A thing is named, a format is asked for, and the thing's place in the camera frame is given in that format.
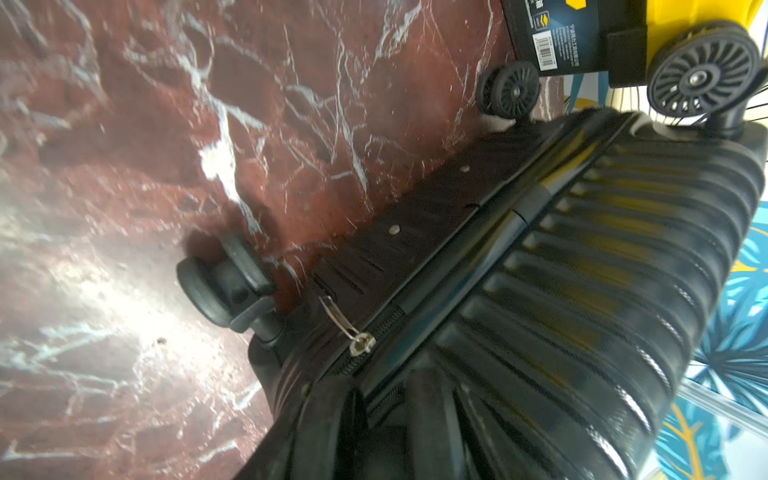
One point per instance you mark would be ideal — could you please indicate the black ribbed hard-shell suitcase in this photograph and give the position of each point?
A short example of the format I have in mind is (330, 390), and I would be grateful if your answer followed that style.
(561, 275)

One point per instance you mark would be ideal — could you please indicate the yellow and black toolbox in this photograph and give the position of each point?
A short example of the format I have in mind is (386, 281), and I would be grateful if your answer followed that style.
(689, 49)

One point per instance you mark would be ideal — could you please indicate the silver zipper pull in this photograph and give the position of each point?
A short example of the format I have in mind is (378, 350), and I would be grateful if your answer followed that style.
(360, 342)

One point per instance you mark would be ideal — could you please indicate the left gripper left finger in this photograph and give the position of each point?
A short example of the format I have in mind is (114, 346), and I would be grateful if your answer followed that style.
(332, 422)

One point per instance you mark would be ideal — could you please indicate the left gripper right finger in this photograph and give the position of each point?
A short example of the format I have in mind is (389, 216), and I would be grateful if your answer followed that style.
(435, 445)

